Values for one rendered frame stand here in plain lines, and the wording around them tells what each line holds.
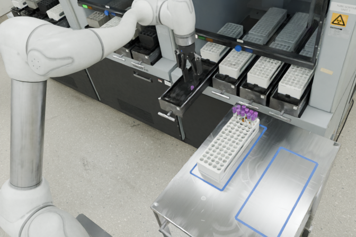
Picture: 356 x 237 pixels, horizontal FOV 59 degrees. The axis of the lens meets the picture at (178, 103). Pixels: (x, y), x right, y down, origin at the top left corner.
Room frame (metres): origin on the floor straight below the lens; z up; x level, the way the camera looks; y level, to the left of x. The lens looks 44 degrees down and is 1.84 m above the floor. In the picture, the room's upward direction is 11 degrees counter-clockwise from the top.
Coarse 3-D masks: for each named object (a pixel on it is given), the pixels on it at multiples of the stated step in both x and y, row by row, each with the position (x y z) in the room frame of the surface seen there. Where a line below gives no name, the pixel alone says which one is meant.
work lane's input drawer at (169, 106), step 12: (204, 60) 1.32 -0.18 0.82; (192, 72) 1.26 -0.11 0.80; (204, 72) 1.24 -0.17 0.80; (180, 84) 1.19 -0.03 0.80; (192, 84) 1.17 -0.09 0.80; (204, 84) 1.17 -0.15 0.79; (168, 96) 1.10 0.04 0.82; (180, 96) 1.10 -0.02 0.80; (192, 96) 1.09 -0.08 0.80; (168, 108) 1.08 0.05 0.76; (180, 108) 1.03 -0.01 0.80
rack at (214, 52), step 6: (210, 42) 1.41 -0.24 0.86; (204, 48) 1.37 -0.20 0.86; (210, 48) 1.36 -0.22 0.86; (216, 48) 1.36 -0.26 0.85; (222, 48) 1.34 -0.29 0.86; (228, 48) 1.38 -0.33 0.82; (204, 54) 1.34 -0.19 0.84; (210, 54) 1.31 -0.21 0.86; (216, 54) 1.29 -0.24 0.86; (222, 54) 1.33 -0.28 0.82; (216, 60) 1.29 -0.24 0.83
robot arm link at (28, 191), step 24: (24, 24) 0.82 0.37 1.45; (0, 48) 0.83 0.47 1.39; (24, 48) 0.76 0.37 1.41; (24, 72) 0.76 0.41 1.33; (24, 96) 0.75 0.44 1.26; (24, 120) 0.71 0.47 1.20; (24, 144) 0.68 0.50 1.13; (24, 168) 0.65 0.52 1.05; (0, 192) 0.64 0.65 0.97; (24, 192) 0.61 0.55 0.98; (48, 192) 0.64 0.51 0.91; (0, 216) 0.58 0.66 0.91; (24, 216) 0.55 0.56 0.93
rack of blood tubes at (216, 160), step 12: (228, 132) 0.77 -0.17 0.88; (240, 132) 0.80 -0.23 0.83; (252, 132) 0.77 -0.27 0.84; (216, 144) 0.72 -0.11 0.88; (228, 144) 0.71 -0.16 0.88; (240, 144) 0.70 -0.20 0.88; (204, 156) 0.69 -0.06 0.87; (216, 156) 0.68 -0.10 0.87; (228, 156) 0.66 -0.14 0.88; (204, 168) 0.64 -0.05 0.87; (216, 168) 0.62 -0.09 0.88; (228, 168) 0.63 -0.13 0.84; (216, 180) 0.60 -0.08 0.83
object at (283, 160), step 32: (288, 128) 0.78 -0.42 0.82; (192, 160) 0.71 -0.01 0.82; (256, 160) 0.66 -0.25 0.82; (288, 160) 0.63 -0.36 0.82; (320, 160) 0.61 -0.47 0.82; (192, 192) 0.58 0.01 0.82; (224, 192) 0.56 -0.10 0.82; (256, 192) 0.53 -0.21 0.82; (288, 192) 0.51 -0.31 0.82; (320, 192) 0.65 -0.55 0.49; (160, 224) 0.55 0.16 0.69; (192, 224) 0.46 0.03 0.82; (224, 224) 0.44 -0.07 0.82; (256, 224) 0.42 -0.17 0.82; (288, 224) 0.40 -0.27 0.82
